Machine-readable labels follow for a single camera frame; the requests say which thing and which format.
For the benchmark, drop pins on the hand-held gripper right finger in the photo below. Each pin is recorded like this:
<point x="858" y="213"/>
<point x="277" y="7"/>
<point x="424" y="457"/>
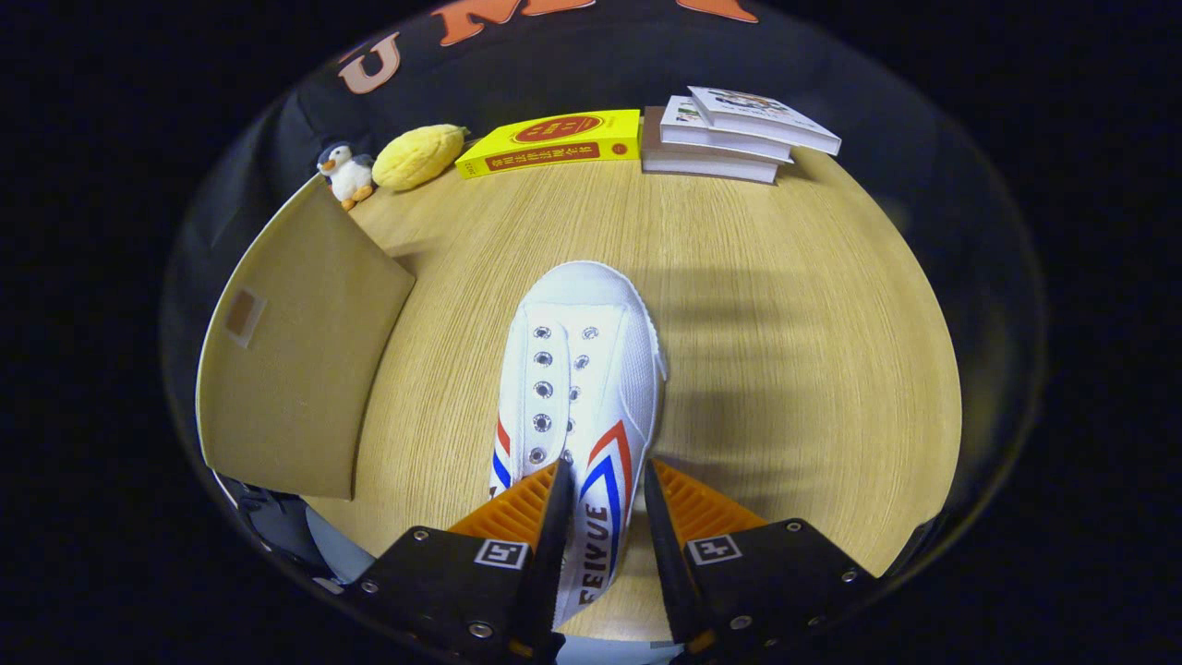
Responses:
<point x="667" y="554"/>

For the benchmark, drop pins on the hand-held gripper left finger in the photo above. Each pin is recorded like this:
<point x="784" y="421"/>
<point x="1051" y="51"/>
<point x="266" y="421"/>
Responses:
<point x="549" y="545"/>

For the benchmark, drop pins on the white shoe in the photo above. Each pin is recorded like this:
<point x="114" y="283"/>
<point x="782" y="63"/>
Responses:
<point x="600" y="314"/>

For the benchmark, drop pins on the beige fabric storage box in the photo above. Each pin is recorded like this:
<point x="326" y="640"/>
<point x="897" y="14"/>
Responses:
<point x="295" y="369"/>

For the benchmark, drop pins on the brown thick book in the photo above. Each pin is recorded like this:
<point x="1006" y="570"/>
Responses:
<point x="702" y="168"/>

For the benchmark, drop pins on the yellow book with red circle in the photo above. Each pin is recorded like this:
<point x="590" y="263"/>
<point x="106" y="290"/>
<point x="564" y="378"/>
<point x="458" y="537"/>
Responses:
<point x="554" y="139"/>

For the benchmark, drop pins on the yellow fluffy plush toy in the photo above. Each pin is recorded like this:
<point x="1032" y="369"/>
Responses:
<point x="417" y="157"/>

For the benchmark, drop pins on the penguin plush toy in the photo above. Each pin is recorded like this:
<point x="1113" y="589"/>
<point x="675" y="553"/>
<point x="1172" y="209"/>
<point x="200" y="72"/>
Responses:
<point x="349" y="175"/>

